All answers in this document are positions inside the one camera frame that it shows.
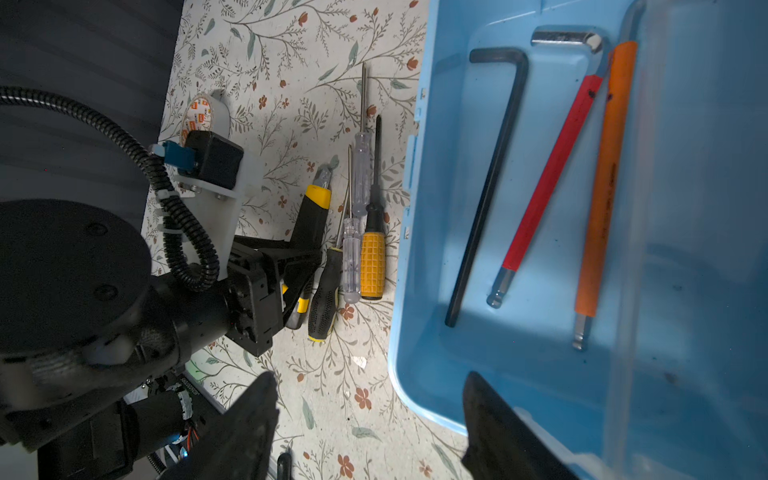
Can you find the blue plastic tool box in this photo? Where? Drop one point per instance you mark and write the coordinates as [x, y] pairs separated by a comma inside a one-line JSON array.
[[673, 383]]

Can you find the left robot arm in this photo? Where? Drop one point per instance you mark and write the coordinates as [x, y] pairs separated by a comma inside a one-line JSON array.
[[92, 345]]

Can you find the black hex key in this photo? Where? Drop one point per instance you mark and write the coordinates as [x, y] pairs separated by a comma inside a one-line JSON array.
[[519, 60]]

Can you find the orange hex key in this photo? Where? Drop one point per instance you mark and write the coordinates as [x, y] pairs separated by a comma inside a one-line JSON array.
[[620, 83]]

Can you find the red hex key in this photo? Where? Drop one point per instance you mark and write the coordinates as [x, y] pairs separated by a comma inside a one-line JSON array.
[[596, 46]]

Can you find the clear handle screwdriver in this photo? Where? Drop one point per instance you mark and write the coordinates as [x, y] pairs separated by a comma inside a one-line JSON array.
[[362, 157], [351, 246]]

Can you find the brown tape roll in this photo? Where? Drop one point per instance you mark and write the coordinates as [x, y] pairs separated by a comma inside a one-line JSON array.
[[206, 112]]

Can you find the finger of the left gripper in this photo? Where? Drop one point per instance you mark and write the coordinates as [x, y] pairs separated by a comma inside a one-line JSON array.
[[295, 266], [300, 294]]

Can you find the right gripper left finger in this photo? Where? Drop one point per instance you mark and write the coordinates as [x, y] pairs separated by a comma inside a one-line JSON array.
[[239, 443]]

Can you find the yellow black utility knife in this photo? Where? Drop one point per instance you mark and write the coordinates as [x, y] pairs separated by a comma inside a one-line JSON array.
[[310, 224]]

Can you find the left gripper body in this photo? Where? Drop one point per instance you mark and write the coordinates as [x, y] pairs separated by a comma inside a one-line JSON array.
[[255, 286]]

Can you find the black yellow small screwdriver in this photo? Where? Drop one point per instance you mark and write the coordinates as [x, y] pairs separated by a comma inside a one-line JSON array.
[[324, 304]]

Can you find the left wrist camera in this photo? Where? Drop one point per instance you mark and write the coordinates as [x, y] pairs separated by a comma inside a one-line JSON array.
[[210, 171]]

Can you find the yellow handle screwdriver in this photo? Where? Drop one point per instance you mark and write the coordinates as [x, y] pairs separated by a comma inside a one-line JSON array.
[[373, 254]]

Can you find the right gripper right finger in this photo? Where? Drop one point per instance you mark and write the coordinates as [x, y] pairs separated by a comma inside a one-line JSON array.
[[500, 445]]

